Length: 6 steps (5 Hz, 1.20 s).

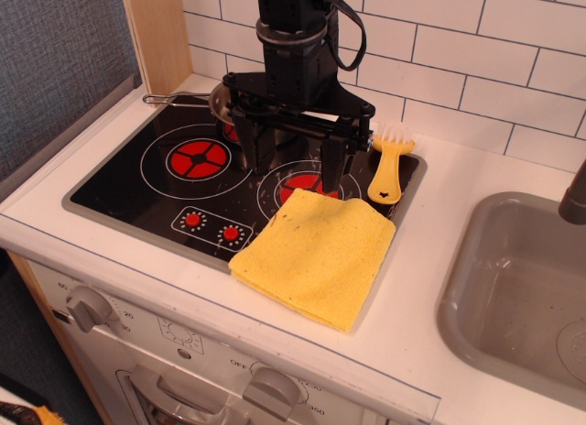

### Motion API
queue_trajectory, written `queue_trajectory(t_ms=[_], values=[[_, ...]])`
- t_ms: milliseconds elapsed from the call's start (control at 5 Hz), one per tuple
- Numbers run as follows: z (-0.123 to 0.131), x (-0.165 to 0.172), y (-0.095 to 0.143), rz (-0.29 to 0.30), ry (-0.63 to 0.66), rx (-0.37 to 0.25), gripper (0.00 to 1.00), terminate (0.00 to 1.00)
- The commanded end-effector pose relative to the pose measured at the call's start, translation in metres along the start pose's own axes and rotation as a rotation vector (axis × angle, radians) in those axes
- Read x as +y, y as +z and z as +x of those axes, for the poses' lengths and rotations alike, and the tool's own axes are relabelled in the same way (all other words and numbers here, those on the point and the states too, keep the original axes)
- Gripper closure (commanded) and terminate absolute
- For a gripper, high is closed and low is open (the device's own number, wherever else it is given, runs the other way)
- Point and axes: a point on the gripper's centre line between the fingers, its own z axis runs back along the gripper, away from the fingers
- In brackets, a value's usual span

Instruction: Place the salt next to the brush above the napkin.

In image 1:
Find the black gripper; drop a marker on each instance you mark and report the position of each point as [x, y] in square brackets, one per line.
[299, 92]

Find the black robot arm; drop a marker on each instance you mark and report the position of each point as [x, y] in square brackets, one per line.
[305, 15]

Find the yellow scrub brush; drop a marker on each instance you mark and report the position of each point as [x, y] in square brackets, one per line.
[392, 141]

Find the yellow folded cloth napkin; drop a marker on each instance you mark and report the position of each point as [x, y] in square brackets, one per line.
[318, 256]

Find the red right stove knob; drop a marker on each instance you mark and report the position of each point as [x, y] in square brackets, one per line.
[230, 234]

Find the red stove knob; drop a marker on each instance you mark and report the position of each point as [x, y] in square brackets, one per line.
[230, 234]
[192, 220]

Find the black toy stovetop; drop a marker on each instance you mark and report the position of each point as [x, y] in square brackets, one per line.
[178, 162]

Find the red left stove knob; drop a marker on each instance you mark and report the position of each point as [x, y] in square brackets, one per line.
[192, 220]

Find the grey oven knob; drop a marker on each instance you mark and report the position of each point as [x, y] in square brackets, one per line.
[272, 392]

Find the grey sink basin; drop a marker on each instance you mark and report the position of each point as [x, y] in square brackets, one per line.
[513, 304]

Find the grey timer knob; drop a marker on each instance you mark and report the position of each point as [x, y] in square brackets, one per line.
[88, 308]

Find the grey faucet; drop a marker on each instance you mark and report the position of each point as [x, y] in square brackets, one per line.
[572, 207]

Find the orange fuzzy object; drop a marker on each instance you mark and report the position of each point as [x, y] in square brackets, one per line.
[24, 415]

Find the steel saucepan with handle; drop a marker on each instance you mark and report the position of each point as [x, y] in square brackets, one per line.
[218, 101]

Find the wooden side post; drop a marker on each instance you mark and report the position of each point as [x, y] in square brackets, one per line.
[160, 38]

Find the oven door with handle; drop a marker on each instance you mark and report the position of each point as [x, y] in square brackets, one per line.
[176, 397]

